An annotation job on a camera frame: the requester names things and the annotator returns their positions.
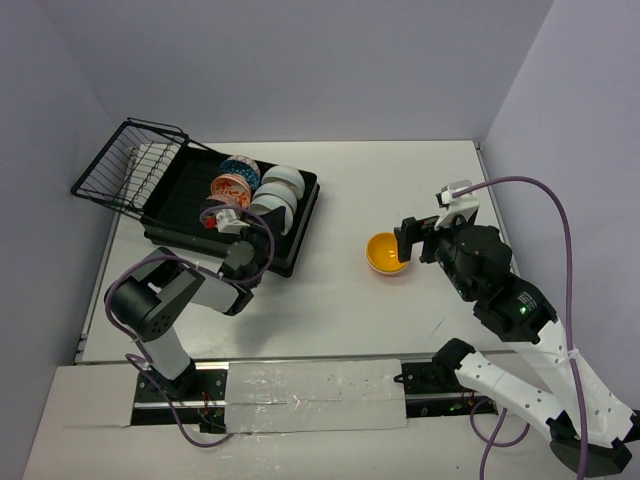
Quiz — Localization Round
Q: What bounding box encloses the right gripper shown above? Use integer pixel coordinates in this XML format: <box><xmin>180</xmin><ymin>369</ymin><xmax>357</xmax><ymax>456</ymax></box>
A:
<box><xmin>392</xmin><ymin>210</ymin><xmax>475</xmax><ymax>299</ymax></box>

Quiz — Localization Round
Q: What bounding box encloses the orange floral bowl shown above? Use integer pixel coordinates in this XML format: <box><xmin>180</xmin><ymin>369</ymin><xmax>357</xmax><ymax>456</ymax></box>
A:
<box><xmin>210</xmin><ymin>174</ymin><xmax>252</xmax><ymax>208</ymax></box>

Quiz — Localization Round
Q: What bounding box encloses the blue patterned bowl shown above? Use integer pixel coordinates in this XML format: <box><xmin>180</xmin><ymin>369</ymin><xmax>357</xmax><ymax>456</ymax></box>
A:
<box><xmin>220</xmin><ymin>155</ymin><xmax>261</xmax><ymax>191</ymax></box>

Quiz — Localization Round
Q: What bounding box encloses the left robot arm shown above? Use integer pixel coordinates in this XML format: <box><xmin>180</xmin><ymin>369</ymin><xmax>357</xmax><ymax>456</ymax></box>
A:
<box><xmin>104</xmin><ymin>204</ymin><xmax>288</xmax><ymax>399</ymax></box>

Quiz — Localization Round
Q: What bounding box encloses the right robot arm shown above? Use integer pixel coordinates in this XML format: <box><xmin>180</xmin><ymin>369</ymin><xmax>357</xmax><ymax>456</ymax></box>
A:
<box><xmin>394</xmin><ymin>215</ymin><xmax>639</xmax><ymax>478</ymax></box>

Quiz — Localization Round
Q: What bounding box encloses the black drainer tray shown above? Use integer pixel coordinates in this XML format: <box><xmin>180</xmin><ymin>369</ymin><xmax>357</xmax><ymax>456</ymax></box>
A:
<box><xmin>140</xmin><ymin>146</ymin><xmax>320</xmax><ymax>277</ymax></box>

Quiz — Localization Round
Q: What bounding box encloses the white taped sheet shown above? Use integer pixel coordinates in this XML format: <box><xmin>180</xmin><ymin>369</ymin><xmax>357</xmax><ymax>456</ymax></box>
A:
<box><xmin>225</xmin><ymin>359</ymin><xmax>407</xmax><ymax>433</ymax></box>

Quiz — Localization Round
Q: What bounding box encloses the white cardboard sheet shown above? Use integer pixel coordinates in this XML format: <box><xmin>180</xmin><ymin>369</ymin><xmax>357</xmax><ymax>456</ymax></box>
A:
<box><xmin>22</xmin><ymin>364</ymin><xmax>139</xmax><ymax>480</ymax></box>

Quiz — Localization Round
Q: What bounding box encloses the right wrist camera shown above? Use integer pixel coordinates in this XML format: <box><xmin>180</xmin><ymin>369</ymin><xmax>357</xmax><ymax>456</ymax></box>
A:
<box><xmin>434</xmin><ymin>180</ymin><xmax>480</xmax><ymax>230</ymax></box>

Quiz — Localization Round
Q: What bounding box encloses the black wire dish rack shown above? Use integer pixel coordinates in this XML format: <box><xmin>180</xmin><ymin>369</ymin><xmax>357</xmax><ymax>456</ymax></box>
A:
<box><xmin>70</xmin><ymin>117</ymin><xmax>200</xmax><ymax>219</ymax></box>

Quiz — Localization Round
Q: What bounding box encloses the black mounting rail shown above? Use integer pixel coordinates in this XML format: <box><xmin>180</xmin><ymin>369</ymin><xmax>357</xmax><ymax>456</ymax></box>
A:
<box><xmin>131</xmin><ymin>361</ymin><xmax>497</xmax><ymax>433</ymax></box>

